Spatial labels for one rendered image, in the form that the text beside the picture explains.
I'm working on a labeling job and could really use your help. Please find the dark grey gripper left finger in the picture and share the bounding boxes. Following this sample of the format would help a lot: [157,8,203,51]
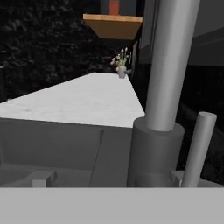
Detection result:
[2,170,58,188]

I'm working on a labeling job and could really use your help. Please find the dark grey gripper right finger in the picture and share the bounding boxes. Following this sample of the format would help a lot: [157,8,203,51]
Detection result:
[170,170,224,188]

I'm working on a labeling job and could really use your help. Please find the grey sink basin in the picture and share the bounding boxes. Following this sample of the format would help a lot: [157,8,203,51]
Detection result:
[0,116,136,188]

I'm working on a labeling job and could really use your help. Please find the grey sink faucet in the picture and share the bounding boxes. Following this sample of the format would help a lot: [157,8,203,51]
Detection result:
[126,0,202,188]

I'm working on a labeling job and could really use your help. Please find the pink flowers in grey vase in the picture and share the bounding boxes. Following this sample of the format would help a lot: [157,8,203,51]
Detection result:
[109,46,133,80]

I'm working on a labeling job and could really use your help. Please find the orange bottle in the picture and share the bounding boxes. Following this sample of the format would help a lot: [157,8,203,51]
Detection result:
[108,0,122,16]

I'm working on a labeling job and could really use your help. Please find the grey faucet lever handle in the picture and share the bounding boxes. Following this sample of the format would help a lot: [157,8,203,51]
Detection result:
[180,111,219,188]

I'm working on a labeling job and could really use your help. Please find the dark grey wall cupboards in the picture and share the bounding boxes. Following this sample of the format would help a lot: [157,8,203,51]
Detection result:
[136,0,224,67]

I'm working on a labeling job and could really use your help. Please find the wooden wall shelf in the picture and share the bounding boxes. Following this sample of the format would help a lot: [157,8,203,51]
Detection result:
[82,13,144,41]

